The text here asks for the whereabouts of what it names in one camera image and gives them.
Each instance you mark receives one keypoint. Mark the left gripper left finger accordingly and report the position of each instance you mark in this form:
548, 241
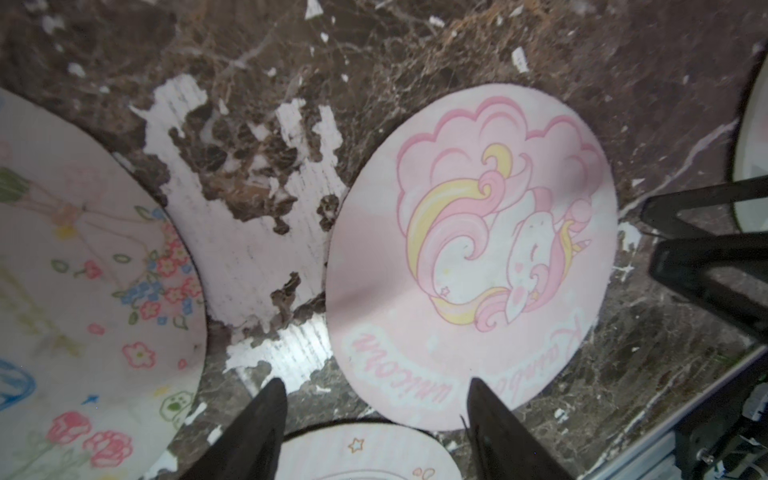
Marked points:
250, 447

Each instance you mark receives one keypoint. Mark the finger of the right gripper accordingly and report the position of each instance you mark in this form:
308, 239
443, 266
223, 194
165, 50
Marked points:
724, 275
661, 212

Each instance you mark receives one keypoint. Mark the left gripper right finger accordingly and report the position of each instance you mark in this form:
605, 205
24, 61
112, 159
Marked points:
502, 447

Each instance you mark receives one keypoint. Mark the pink unicorn cloud coaster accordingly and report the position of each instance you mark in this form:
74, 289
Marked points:
477, 242

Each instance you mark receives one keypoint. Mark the grey-green bunny coaster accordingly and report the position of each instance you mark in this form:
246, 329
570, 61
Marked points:
750, 159

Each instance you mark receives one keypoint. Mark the pink striped unicorn coaster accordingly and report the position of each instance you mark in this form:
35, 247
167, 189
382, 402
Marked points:
365, 450

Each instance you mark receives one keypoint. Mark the butterfly doodle coaster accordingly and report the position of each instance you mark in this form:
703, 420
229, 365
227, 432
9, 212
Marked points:
103, 324

